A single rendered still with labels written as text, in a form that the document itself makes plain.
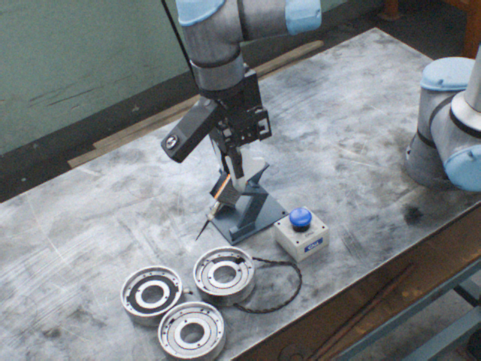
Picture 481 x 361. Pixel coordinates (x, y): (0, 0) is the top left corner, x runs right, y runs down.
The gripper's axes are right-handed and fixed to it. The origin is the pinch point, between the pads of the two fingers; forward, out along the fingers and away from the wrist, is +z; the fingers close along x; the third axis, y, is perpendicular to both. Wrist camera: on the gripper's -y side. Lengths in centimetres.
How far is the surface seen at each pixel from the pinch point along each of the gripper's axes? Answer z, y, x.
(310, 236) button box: 11.4, 8.7, -8.8
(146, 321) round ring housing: 11.9, -22.8, -8.1
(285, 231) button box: 11.0, 5.6, -5.3
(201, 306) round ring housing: 11.6, -13.8, -11.0
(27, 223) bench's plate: 12.1, -34.8, 28.8
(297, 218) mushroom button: 8.3, 7.9, -6.4
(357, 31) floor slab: 93, 134, 161
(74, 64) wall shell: 51, -1, 158
